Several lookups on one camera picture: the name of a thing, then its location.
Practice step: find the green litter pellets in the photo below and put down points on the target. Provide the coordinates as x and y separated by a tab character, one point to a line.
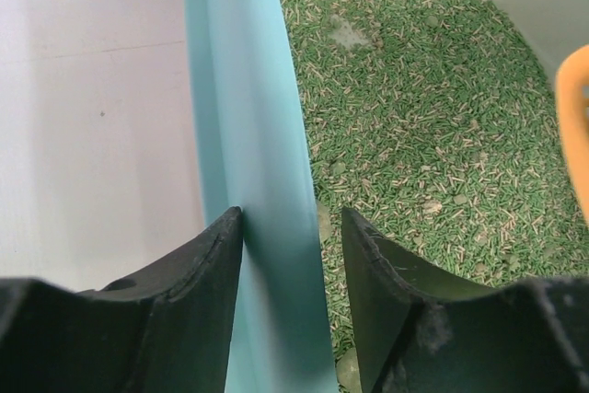
435	122

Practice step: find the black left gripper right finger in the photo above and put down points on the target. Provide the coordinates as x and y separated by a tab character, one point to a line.
419	328

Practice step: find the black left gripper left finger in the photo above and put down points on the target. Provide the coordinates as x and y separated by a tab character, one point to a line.
164	328

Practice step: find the teal cat litter box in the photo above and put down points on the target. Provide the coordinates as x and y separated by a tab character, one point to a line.
252	153

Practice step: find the orange litter scoop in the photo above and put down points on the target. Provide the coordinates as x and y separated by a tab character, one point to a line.
572	113

